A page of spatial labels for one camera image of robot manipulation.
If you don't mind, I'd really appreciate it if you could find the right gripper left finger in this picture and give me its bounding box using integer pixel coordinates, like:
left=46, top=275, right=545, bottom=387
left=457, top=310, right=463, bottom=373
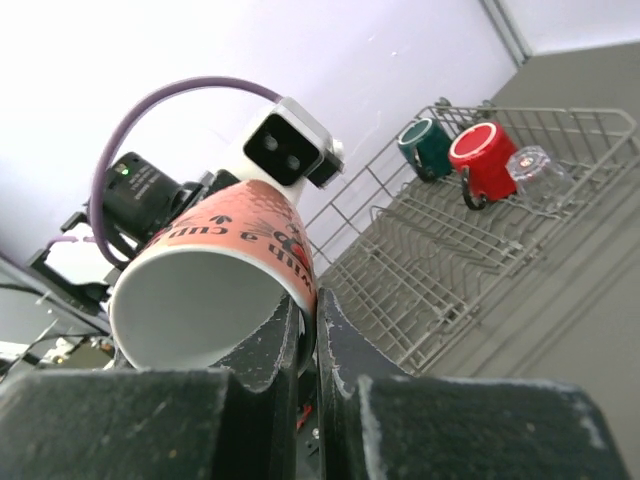
left=1, top=298, right=299, bottom=479

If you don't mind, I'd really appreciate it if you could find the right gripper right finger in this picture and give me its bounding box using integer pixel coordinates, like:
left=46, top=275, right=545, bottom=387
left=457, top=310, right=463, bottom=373
left=317, top=289, right=628, bottom=479

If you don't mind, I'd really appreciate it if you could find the small pink mug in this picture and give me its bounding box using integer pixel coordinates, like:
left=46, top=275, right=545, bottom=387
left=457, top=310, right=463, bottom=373
left=109, top=180, right=317, bottom=369

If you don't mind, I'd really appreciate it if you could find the dark green mug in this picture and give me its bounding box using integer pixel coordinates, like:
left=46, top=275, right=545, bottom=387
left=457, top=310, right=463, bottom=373
left=396, top=117, right=452, bottom=182

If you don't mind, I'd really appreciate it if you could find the red mug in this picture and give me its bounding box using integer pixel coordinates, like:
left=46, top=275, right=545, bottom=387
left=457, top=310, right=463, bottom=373
left=448, top=121, right=518, bottom=211

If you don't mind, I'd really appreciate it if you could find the clear plastic cup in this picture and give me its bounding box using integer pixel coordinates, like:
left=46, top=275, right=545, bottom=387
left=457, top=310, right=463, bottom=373
left=506, top=145, right=575, bottom=213

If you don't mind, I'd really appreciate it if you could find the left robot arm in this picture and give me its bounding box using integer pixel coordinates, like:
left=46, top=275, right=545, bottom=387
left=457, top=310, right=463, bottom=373
left=28, top=152, right=239, bottom=315

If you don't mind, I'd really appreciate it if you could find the grey wire dish rack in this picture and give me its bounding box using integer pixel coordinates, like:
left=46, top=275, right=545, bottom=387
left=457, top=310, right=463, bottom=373
left=307, top=98, right=639, bottom=375

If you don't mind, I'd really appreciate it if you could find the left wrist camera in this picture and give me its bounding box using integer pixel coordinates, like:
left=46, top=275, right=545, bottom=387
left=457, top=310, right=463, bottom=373
left=232, top=97, right=344, bottom=204

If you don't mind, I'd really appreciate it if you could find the aluminium frame rail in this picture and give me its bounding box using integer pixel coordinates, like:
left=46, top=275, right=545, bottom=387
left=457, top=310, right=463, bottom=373
left=480, top=0, right=533, bottom=69

